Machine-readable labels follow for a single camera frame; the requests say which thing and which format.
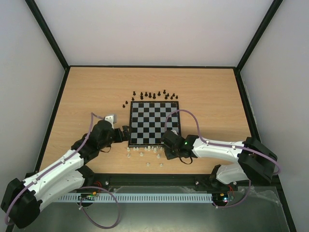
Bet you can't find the black frame post right rear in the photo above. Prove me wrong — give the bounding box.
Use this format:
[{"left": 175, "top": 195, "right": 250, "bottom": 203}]
[{"left": 237, "top": 0, "right": 283, "bottom": 71}]

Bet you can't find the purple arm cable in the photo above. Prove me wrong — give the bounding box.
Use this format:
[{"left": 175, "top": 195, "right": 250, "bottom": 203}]
[
  {"left": 164, "top": 109, "right": 282, "bottom": 208},
  {"left": 4, "top": 112, "right": 121, "bottom": 229}
]

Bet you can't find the black frame post left rear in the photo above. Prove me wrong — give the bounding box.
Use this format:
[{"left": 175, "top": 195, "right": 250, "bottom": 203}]
[{"left": 25, "top": 0, "right": 69, "bottom": 71}]

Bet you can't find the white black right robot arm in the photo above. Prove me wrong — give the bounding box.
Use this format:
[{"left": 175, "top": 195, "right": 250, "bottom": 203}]
[{"left": 160, "top": 130, "right": 278, "bottom": 189}]

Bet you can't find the white slotted cable duct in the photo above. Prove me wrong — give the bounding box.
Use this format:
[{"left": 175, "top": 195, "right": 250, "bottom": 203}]
[{"left": 55, "top": 193, "right": 213, "bottom": 203}]

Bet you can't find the black frame post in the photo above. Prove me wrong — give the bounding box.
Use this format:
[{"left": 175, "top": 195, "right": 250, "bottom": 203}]
[
  {"left": 25, "top": 0, "right": 69, "bottom": 71},
  {"left": 237, "top": 0, "right": 283, "bottom": 71}
]

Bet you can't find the black chess piece row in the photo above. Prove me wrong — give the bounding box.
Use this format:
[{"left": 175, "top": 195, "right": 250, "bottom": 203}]
[{"left": 131, "top": 89, "right": 179, "bottom": 101}]

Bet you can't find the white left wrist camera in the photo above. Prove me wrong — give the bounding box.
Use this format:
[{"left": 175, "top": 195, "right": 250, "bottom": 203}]
[{"left": 104, "top": 114, "right": 117, "bottom": 125}]

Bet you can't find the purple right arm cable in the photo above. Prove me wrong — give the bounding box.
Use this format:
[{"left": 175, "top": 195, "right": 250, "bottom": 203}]
[{"left": 164, "top": 109, "right": 282, "bottom": 208}]

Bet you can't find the black front frame rail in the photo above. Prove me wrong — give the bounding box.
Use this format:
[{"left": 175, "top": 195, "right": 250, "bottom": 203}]
[{"left": 24, "top": 173, "right": 281, "bottom": 191}]

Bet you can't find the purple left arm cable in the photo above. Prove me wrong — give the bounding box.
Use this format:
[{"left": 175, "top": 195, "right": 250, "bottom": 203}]
[{"left": 4, "top": 112, "right": 121, "bottom": 229}]

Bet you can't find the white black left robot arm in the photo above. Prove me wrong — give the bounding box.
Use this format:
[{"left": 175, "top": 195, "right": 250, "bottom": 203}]
[{"left": 0, "top": 117, "right": 130, "bottom": 229}]

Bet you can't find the black white chessboard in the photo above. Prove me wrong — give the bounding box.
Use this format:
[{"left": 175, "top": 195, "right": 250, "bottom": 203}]
[{"left": 128, "top": 101, "right": 182, "bottom": 147}]

